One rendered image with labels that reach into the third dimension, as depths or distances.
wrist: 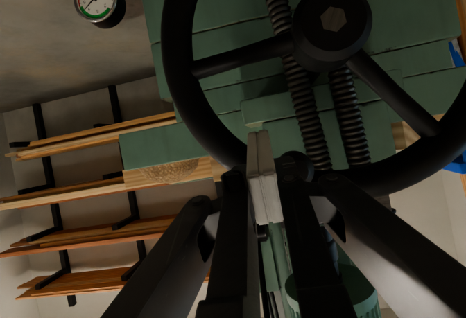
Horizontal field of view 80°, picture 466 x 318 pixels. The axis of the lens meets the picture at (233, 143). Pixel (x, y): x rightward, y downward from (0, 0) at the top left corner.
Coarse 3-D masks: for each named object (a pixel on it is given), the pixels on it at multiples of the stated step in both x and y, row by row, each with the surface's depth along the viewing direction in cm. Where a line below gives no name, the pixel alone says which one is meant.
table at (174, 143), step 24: (432, 72) 39; (456, 72) 38; (264, 96) 32; (288, 96) 32; (360, 96) 31; (432, 96) 39; (456, 96) 38; (240, 120) 42; (264, 120) 32; (120, 144) 45; (144, 144) 44; (168, 144) 44; (192, 144) 43
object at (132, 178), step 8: (200, 160) 59; (208, 160) 59; (200, 168) 59; (208, 168) 59; (128, 176) 61; (136, 176) 61; (192, 176) 59; (128, 184) 61; (136, 184) 61; (144, 184) 61
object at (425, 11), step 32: (384, 0) 39; (416, 0) 39; (448, 0) 38; (224, 32) 42; (256, 32) 42; (384, 32) 39; (416, 32) 39; (448, 32) 38; (160, 64) 44; (256, 64) 42; (160, 96) 44
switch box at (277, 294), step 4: (276, 292) 85; (280, 292) 85; (276, 296) 86; (280, 296) 85; (276, 300) 86; (280, 300) 85; (272, 304) 86; (280, 304) 85; (280, 308) 85; (280, 312) 85; (280, 316) 85; (284, 316) 85
